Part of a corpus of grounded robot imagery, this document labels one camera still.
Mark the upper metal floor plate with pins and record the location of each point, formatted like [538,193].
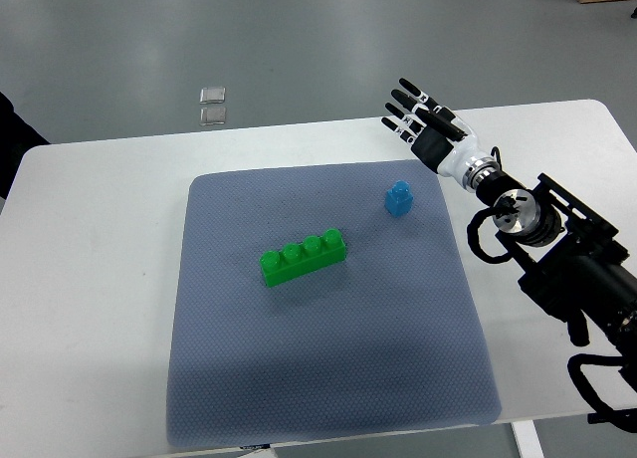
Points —
[212,95]

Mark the black object at left edge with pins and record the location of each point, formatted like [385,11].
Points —
[17,137]

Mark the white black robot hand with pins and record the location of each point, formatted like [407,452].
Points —
[438,137]

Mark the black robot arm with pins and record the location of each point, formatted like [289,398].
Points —
[573,270]

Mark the blue toy block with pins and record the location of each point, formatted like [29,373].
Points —
[399,199]

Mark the white table leg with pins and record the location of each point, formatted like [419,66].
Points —
[527,440]

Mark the green four-stud toy block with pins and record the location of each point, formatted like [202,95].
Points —
[298,259]

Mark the blue-grey textured mat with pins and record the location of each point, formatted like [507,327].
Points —
[387,340]

